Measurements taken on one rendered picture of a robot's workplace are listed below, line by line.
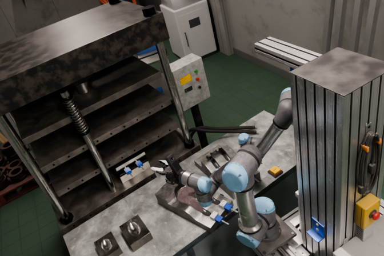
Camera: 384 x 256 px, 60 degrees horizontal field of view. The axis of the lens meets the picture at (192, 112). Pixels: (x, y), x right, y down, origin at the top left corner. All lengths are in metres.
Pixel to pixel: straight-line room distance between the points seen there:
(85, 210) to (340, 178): 2.04
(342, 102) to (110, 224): 1.95
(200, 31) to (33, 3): 5.13
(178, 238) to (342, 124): 1.49
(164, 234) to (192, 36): 4.26
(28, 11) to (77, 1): 1.26
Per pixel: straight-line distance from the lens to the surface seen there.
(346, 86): 1.20
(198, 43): 6.17
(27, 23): 9.96
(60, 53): 2.27
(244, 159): 1.45
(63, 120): 2.53
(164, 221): 2.49
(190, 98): 2.95
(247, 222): 1.67
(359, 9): 3.54
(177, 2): 5.96
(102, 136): 2.64
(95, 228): 2.69
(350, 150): 1.33
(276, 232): 1.94
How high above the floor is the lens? 2.67
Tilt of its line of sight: 33 degrees down
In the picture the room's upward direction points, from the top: 15 degrees counter-clockwise
